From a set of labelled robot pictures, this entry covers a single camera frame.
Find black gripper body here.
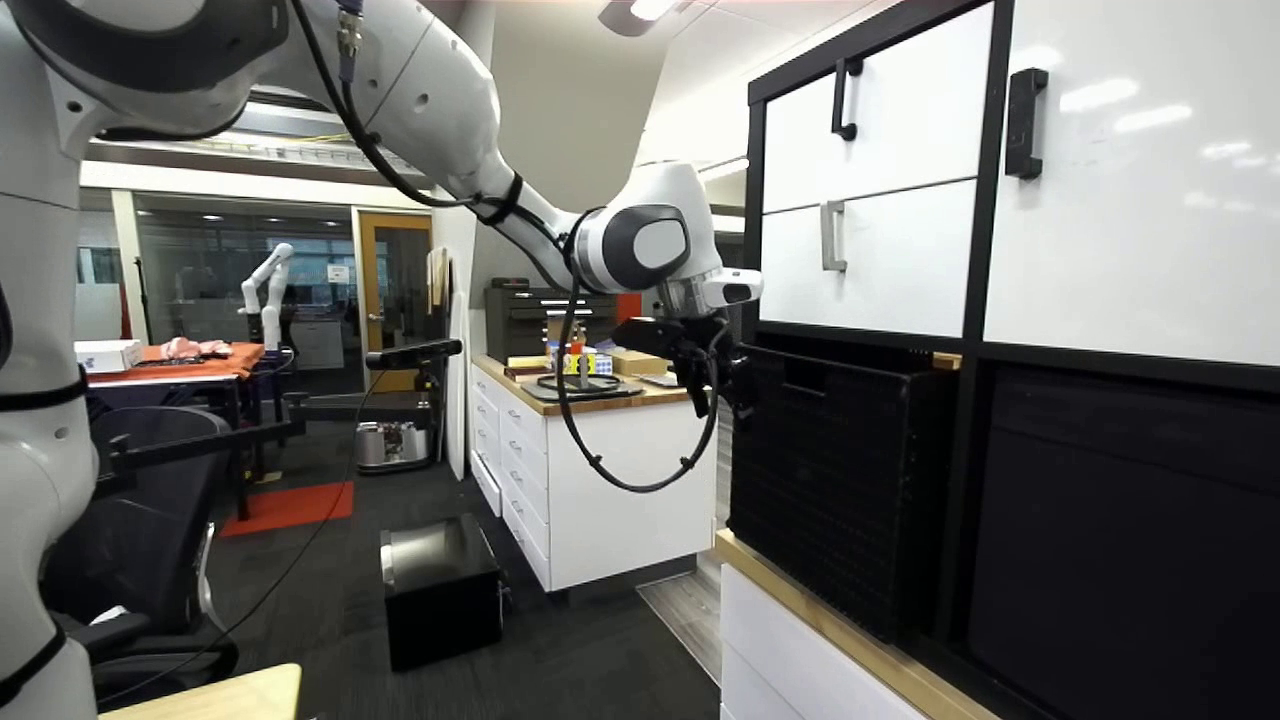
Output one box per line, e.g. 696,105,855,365
643,317,728,415

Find black woven storage basket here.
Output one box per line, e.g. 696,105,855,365
728,353,956,644

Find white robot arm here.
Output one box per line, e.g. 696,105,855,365
0,0,764,720

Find black cube shelf unit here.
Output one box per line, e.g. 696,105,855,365
747,0,1280,720

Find white drawer counter cabinet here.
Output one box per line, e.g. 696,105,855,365
469,355,716,592

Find white lower drawer front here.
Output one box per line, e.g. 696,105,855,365
761,180,977,341

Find white drawer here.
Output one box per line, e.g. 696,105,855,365
764,5,994,213
761,180,977,341

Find white upper drawer front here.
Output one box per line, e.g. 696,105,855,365
764,5,994,213

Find black box on floor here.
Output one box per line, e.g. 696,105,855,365
380,516,505,671

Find table with orange cloth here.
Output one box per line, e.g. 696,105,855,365
88,341,288,473

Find red floor mat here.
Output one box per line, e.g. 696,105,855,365
222,479,357,539

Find white cabinet door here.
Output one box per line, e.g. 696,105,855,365
983,0,1280,368

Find black office chair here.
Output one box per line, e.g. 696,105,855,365
41,405,240,712

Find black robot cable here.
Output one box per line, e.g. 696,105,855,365
288,0,731,497

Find silver lower drawer handle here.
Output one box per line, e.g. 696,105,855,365
821,199,850,277

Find black upper drawer handle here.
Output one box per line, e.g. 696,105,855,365
831,61,863,145

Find black door handle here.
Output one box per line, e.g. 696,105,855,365
1005,66,1050,180

